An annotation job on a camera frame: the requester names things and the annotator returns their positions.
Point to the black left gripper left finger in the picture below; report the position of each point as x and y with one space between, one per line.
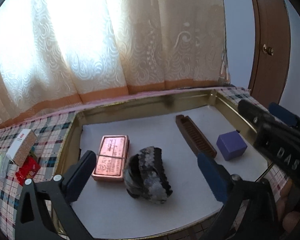
33 220

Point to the purple foam block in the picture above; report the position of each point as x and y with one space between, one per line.
231 145

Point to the plaid tablecloth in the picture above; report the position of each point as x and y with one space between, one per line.
57 145

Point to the brown wooden comb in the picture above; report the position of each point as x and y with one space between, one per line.
196 140

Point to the copper metal tin box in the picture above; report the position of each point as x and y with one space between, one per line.
111 158

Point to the tasselled curtain tieback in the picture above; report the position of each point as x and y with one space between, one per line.
224 75

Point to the white paper box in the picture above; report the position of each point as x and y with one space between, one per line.
21 146

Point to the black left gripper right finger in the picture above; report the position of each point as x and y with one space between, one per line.
249 209

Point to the cream lace curtain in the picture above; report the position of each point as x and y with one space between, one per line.
60 53

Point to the green tissue pack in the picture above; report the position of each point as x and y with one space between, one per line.
4 162

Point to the brown wooden door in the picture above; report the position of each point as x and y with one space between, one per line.
269 73

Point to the brass door knob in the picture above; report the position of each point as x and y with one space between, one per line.
267 50

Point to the red toy brick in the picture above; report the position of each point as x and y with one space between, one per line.
27 171

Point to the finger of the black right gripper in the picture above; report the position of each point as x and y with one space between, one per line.
283 114
260 119

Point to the gold rectangular tin tray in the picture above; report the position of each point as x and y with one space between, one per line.
107 210

